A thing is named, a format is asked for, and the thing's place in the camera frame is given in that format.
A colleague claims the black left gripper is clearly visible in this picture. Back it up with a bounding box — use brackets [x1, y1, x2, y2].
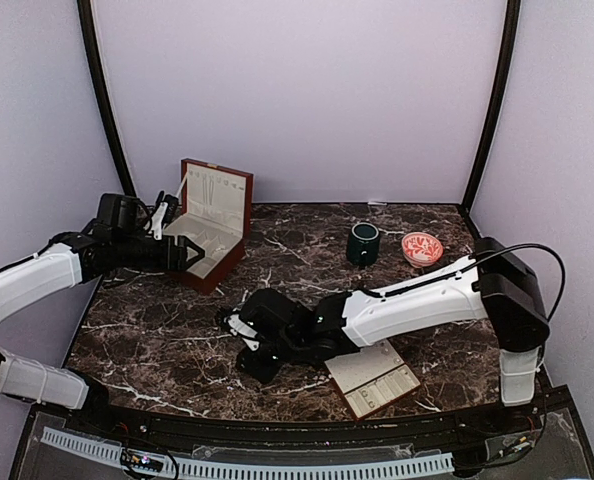
[113, 235, 204, 272]

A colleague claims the red jewelry tray insert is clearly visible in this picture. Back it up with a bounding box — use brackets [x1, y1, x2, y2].
[325, 340, 421, 420]

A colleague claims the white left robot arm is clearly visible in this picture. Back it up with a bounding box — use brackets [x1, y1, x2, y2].
[0, 232, 205, 436]

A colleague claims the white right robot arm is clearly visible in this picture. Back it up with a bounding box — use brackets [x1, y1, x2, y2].
[220, 237, 554, 434]

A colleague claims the red open jewelry box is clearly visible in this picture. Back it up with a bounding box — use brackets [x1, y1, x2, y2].
[164, 159, 254, 295]

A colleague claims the dark green mug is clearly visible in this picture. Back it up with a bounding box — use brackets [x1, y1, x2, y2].
[346, 222, 381, 268]

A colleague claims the red white patterned bowl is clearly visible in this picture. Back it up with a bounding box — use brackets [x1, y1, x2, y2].
[402, 232, 444, 267]

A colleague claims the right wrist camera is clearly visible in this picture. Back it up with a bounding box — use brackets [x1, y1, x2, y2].
[215, 288, 302, 352]

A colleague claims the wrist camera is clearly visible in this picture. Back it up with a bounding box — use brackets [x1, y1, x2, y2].
[215, 288, 302, 352]
[90, 191, 179, 240]

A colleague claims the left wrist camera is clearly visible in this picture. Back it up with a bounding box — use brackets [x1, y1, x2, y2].
[90, 191, 179, 240]

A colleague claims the white slotted cable duct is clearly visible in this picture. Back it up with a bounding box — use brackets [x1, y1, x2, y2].
[40, 427, 454, 479]

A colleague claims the black front table rail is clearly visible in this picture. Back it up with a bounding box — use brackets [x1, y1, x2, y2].
[19, 386, 577, 452]

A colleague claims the left black frame post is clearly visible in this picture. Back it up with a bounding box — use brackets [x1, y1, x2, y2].
[76, 0, 137, 196]

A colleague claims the black frame post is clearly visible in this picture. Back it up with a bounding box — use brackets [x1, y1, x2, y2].
[76, 0, 137, 196]
[460, 0, 522, 215]

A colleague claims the right black frame post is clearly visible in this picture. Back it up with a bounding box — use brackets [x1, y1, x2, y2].
[460, 0, 522, 215]

